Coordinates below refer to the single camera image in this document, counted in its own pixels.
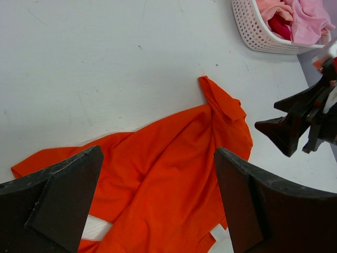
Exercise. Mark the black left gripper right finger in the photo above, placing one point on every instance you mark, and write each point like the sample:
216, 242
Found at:
267, 213

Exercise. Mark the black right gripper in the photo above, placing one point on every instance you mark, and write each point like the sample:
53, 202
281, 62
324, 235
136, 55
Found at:
285, 132

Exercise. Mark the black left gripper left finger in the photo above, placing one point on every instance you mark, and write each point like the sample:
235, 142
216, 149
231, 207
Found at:
46, 211

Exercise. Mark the orange t shirt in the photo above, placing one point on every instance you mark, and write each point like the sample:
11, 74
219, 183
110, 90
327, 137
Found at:
158, 185

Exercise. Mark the white perforated laundry basket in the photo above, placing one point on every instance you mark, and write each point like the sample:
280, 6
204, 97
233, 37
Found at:
257, 36

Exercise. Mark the magenta t shirt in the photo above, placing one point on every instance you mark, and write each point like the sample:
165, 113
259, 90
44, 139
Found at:
280, 27

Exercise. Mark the light pink t shirt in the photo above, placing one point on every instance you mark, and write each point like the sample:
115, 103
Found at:
310, 22

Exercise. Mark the peach t shirt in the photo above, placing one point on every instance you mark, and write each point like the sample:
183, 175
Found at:
268, 8

